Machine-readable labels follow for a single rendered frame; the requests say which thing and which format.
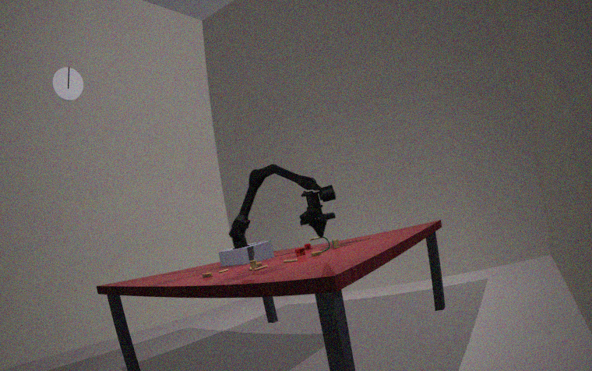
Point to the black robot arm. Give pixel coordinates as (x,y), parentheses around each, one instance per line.
(256,179)

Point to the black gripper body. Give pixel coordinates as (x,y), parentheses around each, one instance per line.
(321,217)

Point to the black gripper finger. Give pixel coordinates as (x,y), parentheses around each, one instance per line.
(316,228)
(321,227)

